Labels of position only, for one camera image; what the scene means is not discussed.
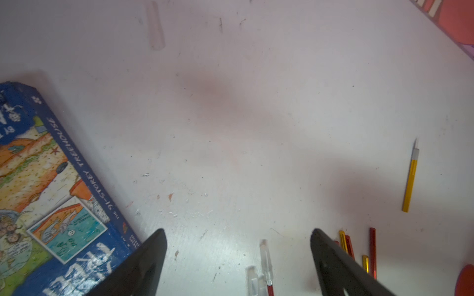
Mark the yellow carving knife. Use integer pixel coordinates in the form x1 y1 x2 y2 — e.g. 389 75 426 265
402 138 419 213

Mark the red knife centre right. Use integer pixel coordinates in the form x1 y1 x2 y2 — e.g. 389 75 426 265
369 228 377 279

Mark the clear protective cap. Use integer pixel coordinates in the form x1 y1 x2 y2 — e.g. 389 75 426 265
145 1 165 51

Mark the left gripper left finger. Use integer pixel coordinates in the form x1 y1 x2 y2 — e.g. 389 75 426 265
88 229 167 296

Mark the yellow knife centre group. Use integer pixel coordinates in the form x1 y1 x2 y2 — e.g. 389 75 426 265
338 230 348 254

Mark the blue treehouse paperback book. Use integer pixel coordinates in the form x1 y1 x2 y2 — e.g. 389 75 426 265
1 82 141 296

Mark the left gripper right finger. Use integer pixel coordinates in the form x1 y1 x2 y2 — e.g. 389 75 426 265
310 228 393 296

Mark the red carving knife middle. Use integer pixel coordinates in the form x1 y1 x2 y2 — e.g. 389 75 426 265
259 239 275 296

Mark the red plastic cup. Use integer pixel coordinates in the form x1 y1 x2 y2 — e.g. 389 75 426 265
454 264 474 296

